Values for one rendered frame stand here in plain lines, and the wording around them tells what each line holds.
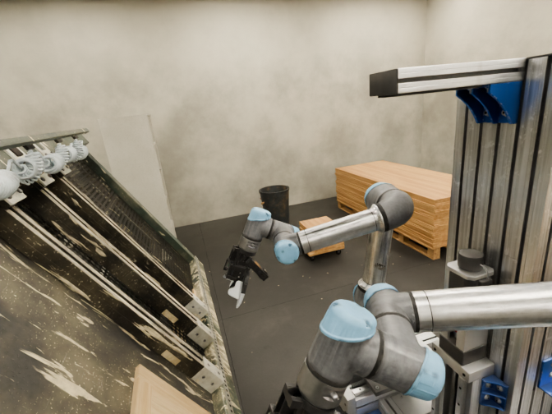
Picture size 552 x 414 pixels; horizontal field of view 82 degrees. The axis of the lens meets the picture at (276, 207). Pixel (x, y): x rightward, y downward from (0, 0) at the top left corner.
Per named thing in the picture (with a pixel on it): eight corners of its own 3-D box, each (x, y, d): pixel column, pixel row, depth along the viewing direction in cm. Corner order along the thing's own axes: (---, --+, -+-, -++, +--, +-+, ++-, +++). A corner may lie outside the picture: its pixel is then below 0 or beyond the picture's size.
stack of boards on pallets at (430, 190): (497, 242, 411) (504, 185, 387) (431, 260, 384) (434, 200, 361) (383, 198, 637) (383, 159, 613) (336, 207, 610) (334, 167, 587)
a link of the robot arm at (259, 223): (275, 216, 109) (251, 208, 108) (264, 245, 111) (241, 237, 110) (273, 211, 117) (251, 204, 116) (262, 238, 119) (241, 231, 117)
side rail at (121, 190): (183, 268, 248) (194, 259, 249) (66, 158, 203) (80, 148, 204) (182, 264, 255) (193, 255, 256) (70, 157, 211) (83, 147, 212)
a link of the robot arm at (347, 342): (390, 334, 44) (333, 311, 45) (359, 398, 46) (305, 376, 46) (376, 308, 52) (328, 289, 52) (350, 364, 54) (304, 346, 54)
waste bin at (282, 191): (296, 226, 538) (293, 189, 519) (266, 232, 525) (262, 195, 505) (286, 217, 588) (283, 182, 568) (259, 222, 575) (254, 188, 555)
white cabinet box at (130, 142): (177, 257, 467) (146, 114, 405) (136, 266, 452) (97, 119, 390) (177, 242, 522) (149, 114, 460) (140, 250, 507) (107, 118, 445)
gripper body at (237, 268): (222, 270, 118) (232, 241, 117) (243, 275, 121) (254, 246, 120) (225, 280, 111) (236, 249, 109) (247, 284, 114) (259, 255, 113)
